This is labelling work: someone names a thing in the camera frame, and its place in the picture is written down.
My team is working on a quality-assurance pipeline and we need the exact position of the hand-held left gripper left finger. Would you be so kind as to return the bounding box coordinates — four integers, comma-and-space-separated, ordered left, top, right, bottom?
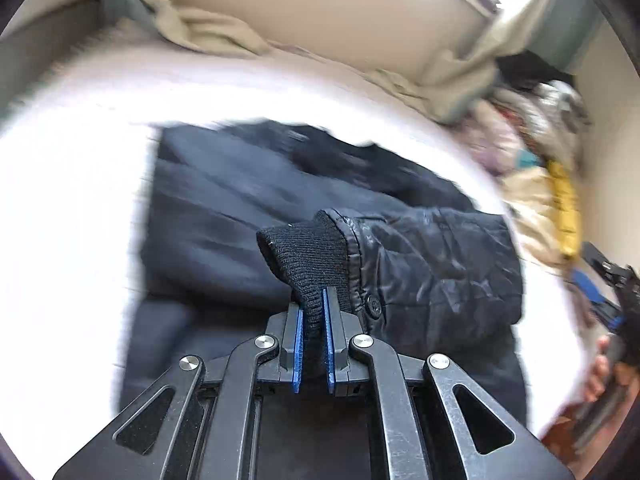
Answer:
52, 302, 306, 480

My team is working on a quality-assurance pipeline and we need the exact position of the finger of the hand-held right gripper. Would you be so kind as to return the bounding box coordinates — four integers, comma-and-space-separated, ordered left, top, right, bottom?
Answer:
570, 241, 626, 326

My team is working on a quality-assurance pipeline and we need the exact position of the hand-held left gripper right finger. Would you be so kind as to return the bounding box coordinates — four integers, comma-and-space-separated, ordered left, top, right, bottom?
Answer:
322, 286, 576, 480

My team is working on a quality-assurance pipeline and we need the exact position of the black padded jacket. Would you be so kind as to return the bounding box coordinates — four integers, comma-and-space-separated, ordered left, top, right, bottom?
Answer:
120, 119, 531, 428

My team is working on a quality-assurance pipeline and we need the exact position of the person's right hand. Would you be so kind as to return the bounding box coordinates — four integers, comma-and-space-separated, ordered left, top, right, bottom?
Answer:
582, 337, 615, 403

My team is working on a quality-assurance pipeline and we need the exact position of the yellow cloth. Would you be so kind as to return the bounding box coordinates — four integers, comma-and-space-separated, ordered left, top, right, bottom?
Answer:
546, 160, 584, 259

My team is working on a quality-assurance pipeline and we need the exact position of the cream cloth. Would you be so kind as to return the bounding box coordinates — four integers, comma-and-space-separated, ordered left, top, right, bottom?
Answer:
500, 165, 571, 273

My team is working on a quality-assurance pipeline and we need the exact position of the floral folded quilt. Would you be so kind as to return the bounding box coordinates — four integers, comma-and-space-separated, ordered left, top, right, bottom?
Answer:
475, 80, 593, 181

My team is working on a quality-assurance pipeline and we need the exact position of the beige curtain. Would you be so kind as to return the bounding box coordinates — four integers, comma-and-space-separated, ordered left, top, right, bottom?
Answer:
370, 0, 601, 125
100, 0, 275, 60

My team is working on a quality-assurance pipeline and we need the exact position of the bed with white cover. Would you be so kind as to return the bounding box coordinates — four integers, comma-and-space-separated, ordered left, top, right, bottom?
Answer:
0, 42, 601, 441

